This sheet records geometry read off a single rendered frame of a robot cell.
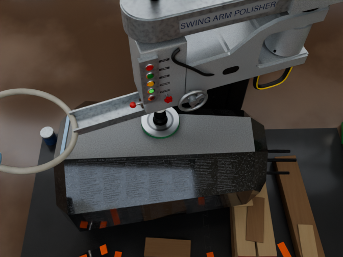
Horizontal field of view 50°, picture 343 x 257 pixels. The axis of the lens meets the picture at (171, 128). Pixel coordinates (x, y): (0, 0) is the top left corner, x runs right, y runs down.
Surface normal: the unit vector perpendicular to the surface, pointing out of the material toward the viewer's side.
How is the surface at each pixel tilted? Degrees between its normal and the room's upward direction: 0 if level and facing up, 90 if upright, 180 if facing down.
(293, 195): 0
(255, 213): 0
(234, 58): 90
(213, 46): 4
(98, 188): 45
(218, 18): 90
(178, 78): 90
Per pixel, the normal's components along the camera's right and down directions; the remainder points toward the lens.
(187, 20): 0.32, 0.81
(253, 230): 0.00, -0.53
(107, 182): 0.04, 0.22
